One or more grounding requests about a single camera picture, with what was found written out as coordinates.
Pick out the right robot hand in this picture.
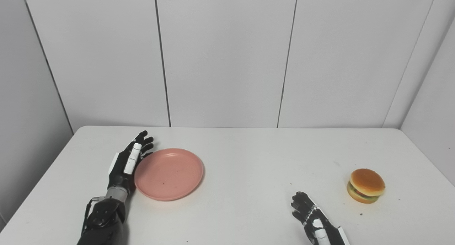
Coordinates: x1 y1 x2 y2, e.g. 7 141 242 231
291 192 350 245

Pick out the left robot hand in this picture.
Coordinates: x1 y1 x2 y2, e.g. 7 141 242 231
108 131 155 195

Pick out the pink plate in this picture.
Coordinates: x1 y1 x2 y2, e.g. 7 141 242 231
134 148 204 202

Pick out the toy hamburger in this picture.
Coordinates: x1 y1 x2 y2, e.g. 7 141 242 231
347 168 386 204

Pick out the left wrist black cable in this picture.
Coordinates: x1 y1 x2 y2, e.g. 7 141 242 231
81 197 106 235

